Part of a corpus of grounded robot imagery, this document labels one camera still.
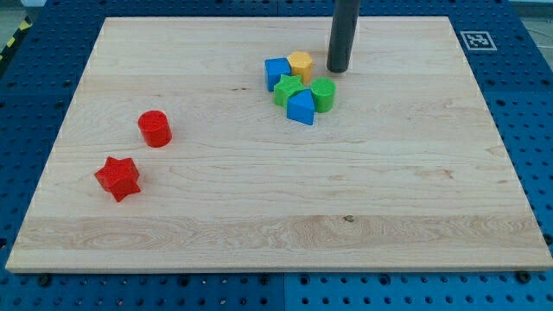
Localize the blue triangle block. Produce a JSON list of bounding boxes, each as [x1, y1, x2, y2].
[[286, 89, 315, 125]]

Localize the yellow hexagon block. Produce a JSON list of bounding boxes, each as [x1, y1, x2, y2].
[[287, 51, 314, 84]]

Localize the white fiducial marker tag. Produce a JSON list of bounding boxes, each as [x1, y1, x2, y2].
[[461, 30, 497, 51]]

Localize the green star block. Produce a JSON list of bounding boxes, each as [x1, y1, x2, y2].
[[273, 74, 306, 108]]

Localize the yellow black hazard tape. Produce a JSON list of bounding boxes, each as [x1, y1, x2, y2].
[[1, 16, 33, 65]]

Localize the red cylinder block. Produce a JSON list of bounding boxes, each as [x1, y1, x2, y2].
[[137, 110, 172, 148]]

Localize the blue cube block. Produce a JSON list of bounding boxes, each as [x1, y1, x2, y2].
[[264, 58, 291, 92]]

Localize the light wooden board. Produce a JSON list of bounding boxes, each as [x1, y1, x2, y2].
[[6, 16, 552, 273]]

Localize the red star block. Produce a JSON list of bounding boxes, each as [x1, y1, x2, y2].
[[94, 156, 141, 202]]

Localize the green cylinder block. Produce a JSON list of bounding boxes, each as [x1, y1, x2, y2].
[[310, 77, 336, 113]]

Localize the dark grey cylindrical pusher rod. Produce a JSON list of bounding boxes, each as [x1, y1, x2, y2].
[[327, 0, 361, 73]]

